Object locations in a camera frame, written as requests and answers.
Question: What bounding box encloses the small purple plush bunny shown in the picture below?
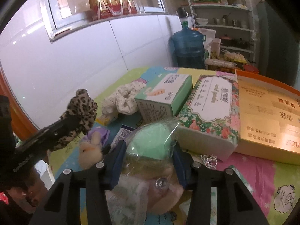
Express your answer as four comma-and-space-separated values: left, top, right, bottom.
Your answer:
78, 127, 111, 170

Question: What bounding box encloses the leopard print scrunchie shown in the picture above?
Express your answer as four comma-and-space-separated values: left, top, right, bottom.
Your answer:
50, 89, 98, 151

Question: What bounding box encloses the pink plush bear with crown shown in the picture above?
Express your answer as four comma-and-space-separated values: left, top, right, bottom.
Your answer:
105, 155, 219, 225

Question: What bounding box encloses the white floral scrunchie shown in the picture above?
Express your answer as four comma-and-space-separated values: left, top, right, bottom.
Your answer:
102, 81, 146, 115

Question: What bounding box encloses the green sponge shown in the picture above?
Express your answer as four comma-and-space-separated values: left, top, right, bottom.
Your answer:
125, 118, 179, 161

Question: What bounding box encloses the person's left hand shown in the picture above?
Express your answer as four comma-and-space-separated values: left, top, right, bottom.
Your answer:
4, 167, 48, 214

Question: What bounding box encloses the colourful cartoon bed sheet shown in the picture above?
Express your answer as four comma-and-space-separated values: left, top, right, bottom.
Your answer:
48, 65, 300, 225

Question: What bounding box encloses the floral tissue pack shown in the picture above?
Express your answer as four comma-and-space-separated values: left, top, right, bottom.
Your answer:
176, 75, 241, 161

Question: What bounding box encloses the orange cardboard box tray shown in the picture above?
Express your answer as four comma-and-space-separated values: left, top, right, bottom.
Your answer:
236, 70, 299, 165

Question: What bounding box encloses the green white tissue box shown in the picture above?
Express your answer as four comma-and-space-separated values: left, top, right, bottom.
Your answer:
135, 73, 193, 123

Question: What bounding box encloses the red plastic basin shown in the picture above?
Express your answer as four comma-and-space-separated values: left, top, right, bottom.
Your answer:
243, 64, 259, 74

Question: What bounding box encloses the pack of orange drink bottles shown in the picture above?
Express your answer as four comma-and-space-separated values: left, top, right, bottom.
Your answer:
88, 0, 138, 21

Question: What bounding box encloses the blue water jug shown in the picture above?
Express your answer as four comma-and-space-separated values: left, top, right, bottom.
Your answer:
171, 7, 206, 69

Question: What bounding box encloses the dark refrigerator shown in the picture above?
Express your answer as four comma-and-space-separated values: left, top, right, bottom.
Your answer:
256, 1, 299, 86

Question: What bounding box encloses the white metal shelf rack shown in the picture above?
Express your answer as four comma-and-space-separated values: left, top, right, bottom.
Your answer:
188, 0, 257, 61

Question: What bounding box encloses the window frame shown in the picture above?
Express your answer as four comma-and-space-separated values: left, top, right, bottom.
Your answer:
43, 0, 167, 42

